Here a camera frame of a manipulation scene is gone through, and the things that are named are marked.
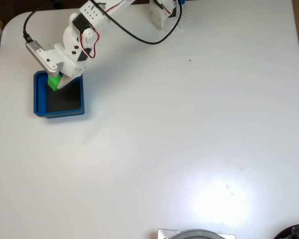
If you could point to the dark round stand base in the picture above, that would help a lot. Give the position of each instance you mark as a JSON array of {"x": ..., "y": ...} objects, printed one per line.
[{"x": 199, "y": 235}]

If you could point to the silver camera box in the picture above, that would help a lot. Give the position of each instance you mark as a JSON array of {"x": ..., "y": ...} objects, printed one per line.
[{"x": 32, "y": 48}]

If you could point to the silver metal plate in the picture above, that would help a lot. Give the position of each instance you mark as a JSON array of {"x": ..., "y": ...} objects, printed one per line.
[{"x": 164, "y": 234}]

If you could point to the green cube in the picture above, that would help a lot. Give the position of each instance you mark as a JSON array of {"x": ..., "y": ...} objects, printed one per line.
[{"x": 53, "y": 83}]

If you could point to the blue square box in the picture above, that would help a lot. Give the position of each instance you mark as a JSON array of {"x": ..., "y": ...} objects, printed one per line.
[{"x": 40, "y": 104}]

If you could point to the white perforated base plate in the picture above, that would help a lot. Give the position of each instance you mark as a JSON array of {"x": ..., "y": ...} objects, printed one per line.
[{"x": 185, "y": 17}]

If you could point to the blue clamp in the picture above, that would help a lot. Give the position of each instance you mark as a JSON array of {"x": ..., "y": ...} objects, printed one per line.
[{"x": 182, "y": 1}]

